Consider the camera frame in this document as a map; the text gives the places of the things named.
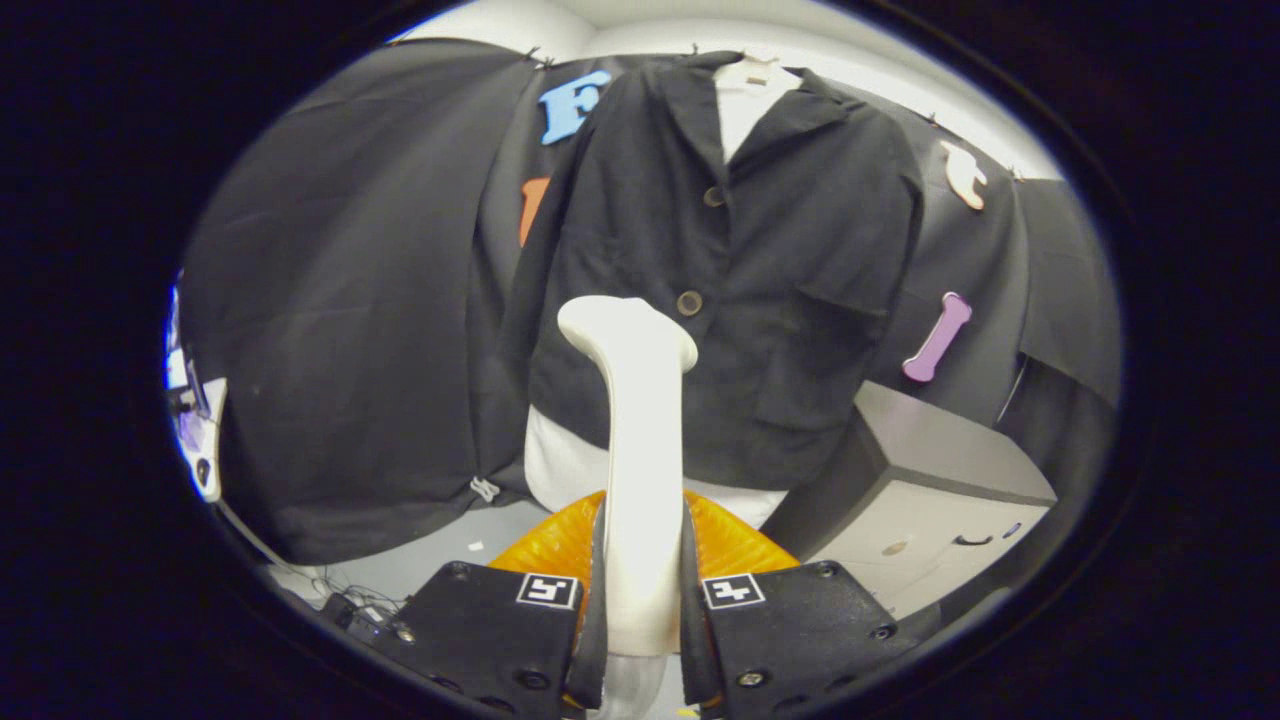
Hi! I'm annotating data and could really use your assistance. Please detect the black floor cables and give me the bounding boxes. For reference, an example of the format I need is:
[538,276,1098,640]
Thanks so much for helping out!
[270,560,413,643]

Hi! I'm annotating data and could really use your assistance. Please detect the beige clothes hanger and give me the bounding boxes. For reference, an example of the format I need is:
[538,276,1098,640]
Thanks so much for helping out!
[716,55,783,89]

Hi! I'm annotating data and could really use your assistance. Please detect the black backdrop cloth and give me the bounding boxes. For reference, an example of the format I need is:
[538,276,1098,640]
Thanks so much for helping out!
[175,38,1121,566]

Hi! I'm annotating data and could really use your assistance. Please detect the row of black clips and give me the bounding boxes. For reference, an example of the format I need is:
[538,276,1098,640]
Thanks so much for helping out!
[522,42,1023,181]

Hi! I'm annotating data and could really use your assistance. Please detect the black suit jacket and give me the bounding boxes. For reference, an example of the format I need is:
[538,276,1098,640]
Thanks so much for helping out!
[497,52,926,493]

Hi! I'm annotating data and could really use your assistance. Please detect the white shirt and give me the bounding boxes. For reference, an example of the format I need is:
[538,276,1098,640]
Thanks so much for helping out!
[523,62,801,531]

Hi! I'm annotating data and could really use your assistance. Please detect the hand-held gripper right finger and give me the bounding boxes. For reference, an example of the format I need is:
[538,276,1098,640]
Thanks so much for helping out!
[682,490,916,719]

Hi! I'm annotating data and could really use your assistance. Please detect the grey cabinet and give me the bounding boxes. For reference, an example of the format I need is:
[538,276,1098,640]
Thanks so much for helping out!
[762,380,1058,621]

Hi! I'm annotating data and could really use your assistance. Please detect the white garment steamer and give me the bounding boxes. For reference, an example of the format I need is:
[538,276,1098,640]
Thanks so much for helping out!
[557,296,699,720]

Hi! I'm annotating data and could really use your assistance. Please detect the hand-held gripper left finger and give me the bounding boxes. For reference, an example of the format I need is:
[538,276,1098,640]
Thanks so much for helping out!
[345,490,609,719]

